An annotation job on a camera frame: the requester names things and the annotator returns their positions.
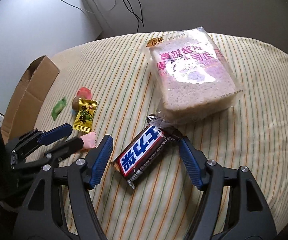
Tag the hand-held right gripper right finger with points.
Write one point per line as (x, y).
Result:
(191, 165)

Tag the green candy packet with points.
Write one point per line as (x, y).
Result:
(59, 107)

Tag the brown chocolate bar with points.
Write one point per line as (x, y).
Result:
(141, 155)

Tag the yellow candy packet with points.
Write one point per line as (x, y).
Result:
(84, 116)

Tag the sliced bread bag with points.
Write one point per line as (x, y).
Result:
(188, 80)

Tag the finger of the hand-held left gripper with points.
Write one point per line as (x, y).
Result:
(67, 147)
(56, 132)

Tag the cardboard box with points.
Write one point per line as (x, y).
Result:
(31, 87)

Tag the yellow striped blanket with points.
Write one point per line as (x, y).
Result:
(233, 155)

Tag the red and brown candy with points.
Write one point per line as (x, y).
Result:
(84, 92)

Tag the brown round candy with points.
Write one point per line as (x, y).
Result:
(75, 103)

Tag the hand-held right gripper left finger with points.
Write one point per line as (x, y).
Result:
(101, 158)

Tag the pink snack packet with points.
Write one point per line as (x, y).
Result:
(89, 141)

